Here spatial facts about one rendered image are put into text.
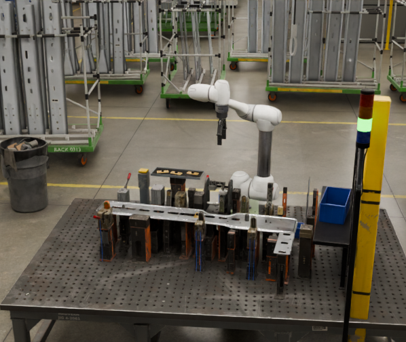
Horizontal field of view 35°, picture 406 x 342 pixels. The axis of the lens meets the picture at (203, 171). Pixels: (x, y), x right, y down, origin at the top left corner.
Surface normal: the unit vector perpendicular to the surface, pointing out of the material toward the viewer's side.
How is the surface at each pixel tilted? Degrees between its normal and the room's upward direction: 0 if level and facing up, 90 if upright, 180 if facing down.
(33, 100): 87
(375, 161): 90
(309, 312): 0
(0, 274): 0
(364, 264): 90
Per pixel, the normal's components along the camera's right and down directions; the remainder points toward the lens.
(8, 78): 0.01, 0.30
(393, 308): 0.00, -0.93
